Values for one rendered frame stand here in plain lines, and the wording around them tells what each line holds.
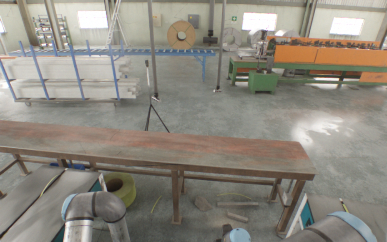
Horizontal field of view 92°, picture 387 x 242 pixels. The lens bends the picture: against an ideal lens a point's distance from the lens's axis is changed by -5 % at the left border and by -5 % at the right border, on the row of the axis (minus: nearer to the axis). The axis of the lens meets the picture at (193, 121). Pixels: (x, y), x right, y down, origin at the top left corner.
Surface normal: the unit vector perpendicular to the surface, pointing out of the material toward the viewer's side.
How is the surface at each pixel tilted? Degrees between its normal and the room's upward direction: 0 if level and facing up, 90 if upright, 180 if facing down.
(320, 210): 0
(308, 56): 90
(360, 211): 0
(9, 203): 0
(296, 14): 90
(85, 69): 90
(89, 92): 90
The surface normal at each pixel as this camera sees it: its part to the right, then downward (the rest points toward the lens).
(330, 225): -0.15, -0.98
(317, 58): 0.01, 0.48
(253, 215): 0.02, -0.88
